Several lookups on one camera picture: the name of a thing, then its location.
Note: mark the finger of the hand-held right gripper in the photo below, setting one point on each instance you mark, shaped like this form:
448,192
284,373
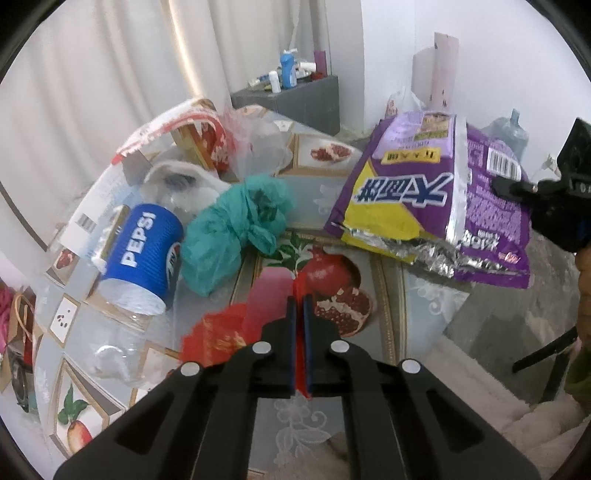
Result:
512,188

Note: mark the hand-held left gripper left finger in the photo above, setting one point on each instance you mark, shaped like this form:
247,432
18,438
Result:
290,350

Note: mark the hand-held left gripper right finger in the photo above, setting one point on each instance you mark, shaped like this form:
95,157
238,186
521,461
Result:
307,350

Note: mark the red plastic wrapper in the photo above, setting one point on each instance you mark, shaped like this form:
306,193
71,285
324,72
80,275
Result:
217,337

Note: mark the purple snack bag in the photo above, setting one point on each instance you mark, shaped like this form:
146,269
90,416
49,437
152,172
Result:
415,184

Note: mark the blue paper cup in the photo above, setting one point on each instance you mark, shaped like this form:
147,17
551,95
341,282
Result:
143,249

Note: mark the white paper tissue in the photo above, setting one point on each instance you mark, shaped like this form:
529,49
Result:
203,184

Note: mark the red and white snack bag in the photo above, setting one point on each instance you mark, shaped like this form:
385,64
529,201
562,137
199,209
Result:
152,134

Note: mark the large water jug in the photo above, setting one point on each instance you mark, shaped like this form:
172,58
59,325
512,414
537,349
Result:
510,134

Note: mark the printed tablecloth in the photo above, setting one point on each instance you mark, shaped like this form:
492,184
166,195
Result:
392,314

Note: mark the pink board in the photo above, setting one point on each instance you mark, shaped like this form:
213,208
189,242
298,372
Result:
443,69

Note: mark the green plastic bag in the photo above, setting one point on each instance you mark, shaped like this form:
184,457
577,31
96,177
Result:
221,230

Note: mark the white printed plastic bag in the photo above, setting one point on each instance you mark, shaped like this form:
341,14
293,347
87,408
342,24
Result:
401,104

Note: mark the black metal stand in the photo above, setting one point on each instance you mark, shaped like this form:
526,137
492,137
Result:
545,351

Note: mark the clear plastic bottle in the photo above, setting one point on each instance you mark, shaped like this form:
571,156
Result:
120,360

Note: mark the white fluffy blanket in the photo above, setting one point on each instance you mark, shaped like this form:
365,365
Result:
485,392

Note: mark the clear plastic bag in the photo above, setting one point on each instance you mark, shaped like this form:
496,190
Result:
263,147

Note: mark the grey cabinet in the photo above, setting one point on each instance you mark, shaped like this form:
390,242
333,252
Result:
304,106

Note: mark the red gold-edged packet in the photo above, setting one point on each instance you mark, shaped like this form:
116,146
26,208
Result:
214,138

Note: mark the purple box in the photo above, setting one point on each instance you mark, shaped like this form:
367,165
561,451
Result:
321,62

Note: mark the blue bottle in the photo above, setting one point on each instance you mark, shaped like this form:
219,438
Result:
288,71

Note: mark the small white bottle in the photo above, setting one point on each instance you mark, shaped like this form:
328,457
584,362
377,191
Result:
274,82

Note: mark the white curtain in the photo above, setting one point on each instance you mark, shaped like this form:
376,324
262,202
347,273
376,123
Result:
115,69

